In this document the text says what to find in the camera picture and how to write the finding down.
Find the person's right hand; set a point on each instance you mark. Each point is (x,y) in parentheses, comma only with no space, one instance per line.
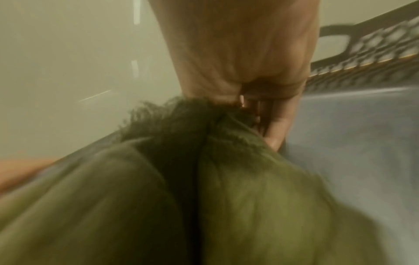
(235,51)

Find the olive green cloth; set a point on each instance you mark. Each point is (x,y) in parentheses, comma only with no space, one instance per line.
(183,194)

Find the dark plastic laundry basket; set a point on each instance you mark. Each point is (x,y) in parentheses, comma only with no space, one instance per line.
(366,51)

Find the blue sheet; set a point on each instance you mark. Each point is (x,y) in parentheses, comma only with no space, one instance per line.
(353,145)

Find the person's left hand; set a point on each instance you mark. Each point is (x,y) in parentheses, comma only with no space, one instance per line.
(19,172)

